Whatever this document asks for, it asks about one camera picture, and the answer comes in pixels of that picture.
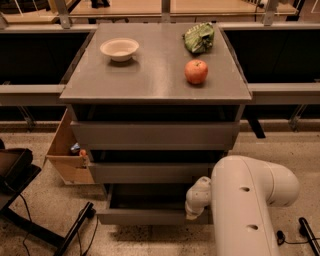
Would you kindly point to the grey drawer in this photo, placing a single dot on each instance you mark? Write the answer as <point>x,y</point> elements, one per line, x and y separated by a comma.
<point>148,204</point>
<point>156,135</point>
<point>148,173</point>

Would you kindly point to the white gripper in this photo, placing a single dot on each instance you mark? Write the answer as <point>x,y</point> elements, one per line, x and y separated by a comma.
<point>196,200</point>

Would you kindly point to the grey top drawer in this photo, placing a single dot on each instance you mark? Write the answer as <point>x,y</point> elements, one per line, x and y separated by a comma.
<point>156,135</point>

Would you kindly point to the grey drawer cabinet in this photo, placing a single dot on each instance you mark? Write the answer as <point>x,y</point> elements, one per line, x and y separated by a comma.
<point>151,87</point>

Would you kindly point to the grey bottom drawer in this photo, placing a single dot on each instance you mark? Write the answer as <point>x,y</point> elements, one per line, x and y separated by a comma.
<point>148,204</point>

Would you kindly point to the grey middle drawer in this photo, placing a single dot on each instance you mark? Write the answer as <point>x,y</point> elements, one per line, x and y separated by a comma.
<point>148,173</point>

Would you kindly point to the white bowl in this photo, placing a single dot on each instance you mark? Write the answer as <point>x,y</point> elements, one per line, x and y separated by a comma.
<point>119,49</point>

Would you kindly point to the green crumpled chip bag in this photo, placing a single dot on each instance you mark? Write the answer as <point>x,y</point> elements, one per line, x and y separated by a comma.
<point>199,38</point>

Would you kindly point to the black stand leg right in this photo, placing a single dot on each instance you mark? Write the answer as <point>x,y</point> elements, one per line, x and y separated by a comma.
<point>306,231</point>

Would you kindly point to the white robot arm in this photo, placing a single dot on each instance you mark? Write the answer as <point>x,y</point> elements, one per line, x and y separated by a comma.
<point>239,192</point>

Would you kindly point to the red apple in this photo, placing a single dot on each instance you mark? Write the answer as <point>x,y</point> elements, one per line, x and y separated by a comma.
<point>196,71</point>

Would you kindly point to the cardboard box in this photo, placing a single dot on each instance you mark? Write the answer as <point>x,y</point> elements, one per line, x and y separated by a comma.
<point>71,167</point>

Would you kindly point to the blue item in box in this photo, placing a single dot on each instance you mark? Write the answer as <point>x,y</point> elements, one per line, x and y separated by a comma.
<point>75,149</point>

